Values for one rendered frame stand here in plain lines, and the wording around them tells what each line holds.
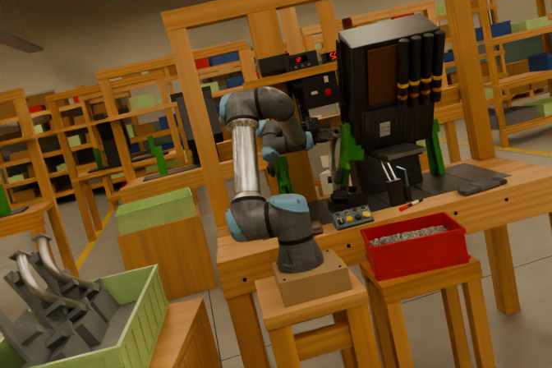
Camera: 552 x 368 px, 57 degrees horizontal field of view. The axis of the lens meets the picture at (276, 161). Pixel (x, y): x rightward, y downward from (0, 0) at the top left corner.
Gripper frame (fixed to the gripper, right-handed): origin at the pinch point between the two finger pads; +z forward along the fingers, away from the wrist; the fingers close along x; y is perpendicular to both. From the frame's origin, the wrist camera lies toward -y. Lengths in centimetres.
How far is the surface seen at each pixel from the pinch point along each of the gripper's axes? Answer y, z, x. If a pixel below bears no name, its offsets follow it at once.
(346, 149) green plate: 4.7, 2.5, -12.3
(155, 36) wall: -602, -188, 785
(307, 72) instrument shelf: 9.9, -11.5, 28.5
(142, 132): -520, -173, 431
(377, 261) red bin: 22, 1, -73
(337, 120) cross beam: -20.5, 9.1, 27.2
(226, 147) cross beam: -32, -47, 16
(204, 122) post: -17, -58, 18
